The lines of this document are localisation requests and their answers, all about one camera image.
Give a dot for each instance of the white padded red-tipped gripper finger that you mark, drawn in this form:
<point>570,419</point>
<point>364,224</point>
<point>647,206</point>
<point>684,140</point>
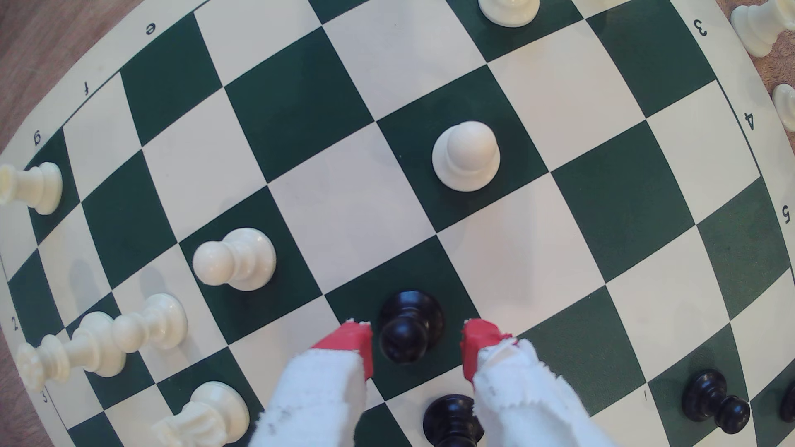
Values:
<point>528,403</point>
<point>317,397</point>

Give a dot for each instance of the black chess pawn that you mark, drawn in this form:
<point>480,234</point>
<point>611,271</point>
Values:
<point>714,400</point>
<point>452,423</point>
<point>410,326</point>

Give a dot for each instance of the white chess knight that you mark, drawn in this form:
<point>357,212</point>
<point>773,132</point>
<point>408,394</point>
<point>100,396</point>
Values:
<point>202,419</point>

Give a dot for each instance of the white chess pawn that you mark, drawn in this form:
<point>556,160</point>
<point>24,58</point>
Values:
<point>466,155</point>
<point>155,321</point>
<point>509,11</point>
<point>235,259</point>

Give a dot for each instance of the green and cream chess mat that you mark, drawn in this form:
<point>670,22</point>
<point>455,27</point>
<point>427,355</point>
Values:
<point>348,205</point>

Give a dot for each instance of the tall white chess piece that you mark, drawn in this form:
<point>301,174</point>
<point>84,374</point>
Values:
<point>87,351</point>

